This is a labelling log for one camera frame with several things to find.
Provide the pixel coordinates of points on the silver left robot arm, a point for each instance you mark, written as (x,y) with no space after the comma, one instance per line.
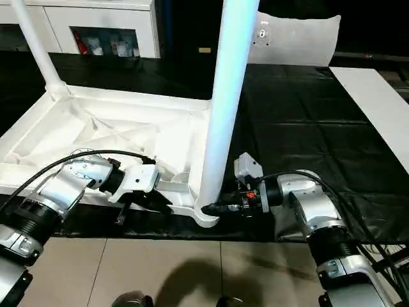
(64,185)

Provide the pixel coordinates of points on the white plastic table leg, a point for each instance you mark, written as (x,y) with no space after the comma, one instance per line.
(227,83)
(38,48)

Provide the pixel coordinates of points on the white board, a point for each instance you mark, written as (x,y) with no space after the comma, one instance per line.
(374,109)

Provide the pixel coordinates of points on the white glass-door cabinet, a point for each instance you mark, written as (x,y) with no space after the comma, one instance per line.
(108,19)

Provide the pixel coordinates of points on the black work mat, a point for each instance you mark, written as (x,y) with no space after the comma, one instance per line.
(300,121)

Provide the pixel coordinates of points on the black stand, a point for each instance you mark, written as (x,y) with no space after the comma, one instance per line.
(393,259)

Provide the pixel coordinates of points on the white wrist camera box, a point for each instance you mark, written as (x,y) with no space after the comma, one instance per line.
(135,178)
(246,167)

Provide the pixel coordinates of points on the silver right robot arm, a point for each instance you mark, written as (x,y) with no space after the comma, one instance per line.
(313,211)

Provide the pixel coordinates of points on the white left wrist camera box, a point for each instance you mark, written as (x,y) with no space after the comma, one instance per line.
(135,178)

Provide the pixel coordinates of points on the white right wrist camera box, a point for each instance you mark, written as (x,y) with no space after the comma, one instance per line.
(246,167)

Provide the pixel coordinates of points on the grey white pillow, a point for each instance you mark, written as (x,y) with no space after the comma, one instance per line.
(294,38)

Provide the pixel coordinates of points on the white plastic table top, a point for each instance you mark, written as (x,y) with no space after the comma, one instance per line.
(96,128)

